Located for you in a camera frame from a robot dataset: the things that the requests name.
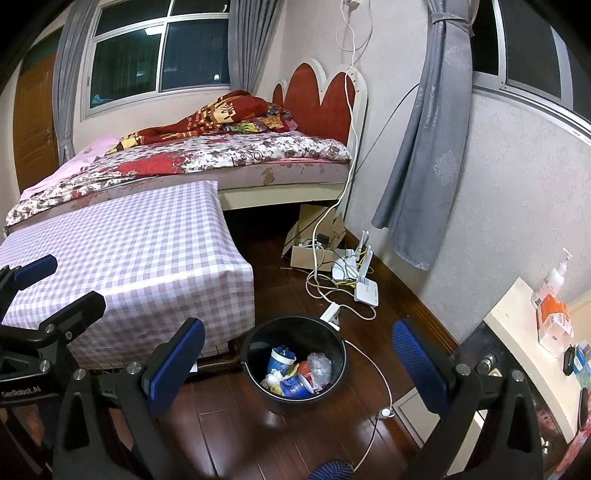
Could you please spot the red patterned blanket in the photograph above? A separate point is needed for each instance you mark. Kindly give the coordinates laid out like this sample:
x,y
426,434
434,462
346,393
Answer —
x,y
207,115

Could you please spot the flat white router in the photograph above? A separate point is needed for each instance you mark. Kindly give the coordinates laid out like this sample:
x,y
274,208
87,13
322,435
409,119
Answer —
x,y
367,290

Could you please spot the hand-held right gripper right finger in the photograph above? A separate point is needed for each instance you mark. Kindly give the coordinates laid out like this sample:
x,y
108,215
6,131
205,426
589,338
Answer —
x,y
418,374

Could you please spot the white power adapter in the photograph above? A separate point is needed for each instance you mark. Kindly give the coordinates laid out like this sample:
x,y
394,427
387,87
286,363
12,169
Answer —
x,y
330,314

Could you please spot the dark side window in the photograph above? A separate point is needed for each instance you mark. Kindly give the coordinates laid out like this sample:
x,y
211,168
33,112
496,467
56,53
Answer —
x,y
526,46

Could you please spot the grey curtain beside door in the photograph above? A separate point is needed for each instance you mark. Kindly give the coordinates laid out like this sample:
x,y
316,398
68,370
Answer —
x,y
69,92

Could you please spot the white cabinet with black front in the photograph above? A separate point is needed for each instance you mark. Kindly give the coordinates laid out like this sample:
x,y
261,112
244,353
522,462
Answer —
x,y
512,314

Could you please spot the bed with pink mattress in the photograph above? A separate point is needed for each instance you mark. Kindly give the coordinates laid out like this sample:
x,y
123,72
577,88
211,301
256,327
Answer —
x,y
286,175

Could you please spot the clear plastic bag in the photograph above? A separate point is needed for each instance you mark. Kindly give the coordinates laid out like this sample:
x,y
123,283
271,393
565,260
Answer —
x,y
319,367

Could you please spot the table with checkered tablecloth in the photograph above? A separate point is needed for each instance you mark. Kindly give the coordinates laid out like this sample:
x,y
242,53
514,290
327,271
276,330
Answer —
x,y
138,258

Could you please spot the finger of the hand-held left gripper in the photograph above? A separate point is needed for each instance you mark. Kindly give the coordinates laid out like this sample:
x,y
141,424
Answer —
x,y
34,270
83,311

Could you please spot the red scalloped headboard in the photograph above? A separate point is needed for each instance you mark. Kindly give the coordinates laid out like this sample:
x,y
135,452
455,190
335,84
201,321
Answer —
x,y
314,97

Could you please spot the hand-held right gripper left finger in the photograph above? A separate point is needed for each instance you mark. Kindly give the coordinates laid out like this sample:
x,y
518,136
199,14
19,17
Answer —
x,y
178,364

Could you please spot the white framed window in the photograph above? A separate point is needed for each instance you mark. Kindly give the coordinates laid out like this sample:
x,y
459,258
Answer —
x,y
129,60

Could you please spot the floral quilt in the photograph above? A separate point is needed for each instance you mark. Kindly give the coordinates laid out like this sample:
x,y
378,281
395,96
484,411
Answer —
x,y
277,147

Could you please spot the pink sheet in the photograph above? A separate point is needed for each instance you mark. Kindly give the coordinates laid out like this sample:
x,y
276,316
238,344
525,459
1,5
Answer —
x,y
87,157

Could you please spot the open cardboard box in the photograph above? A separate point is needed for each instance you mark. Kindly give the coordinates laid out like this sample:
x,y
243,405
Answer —
x,y
302,258

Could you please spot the plain blue paper cup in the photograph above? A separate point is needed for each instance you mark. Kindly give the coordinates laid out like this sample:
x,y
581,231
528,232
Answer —
x,y
295,386

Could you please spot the black plastic bucket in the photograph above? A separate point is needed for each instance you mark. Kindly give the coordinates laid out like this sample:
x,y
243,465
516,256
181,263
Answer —
x,y
323,330

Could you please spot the narrow grey curtain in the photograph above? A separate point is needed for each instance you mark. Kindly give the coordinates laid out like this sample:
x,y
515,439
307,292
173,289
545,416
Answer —
x,y
251,46

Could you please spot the orange box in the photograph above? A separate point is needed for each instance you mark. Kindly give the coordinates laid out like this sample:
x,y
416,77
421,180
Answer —
x,y
554,314

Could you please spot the white router with antennas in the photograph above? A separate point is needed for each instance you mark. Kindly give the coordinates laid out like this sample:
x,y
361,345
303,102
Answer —
x,y
344,267

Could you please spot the blue white patterned paper cup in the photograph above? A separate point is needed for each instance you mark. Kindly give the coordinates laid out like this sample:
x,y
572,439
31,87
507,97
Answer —
x,y
280,359

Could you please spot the blue striped slipper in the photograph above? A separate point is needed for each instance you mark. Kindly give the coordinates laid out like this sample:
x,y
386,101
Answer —
x,y
332,470

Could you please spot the white pump bottle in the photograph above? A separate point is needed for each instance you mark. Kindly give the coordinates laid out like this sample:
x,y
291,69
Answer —
x,y
551,284

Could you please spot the black pouch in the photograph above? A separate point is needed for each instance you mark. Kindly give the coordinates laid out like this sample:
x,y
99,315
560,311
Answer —
x,y
570,361

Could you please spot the brown wooden door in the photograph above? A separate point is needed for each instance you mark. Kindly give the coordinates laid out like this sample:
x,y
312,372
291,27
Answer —
x,y
34,129

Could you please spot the large tied grey curtain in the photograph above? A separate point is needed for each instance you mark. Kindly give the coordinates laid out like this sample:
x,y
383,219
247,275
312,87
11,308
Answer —
x,y
425,161

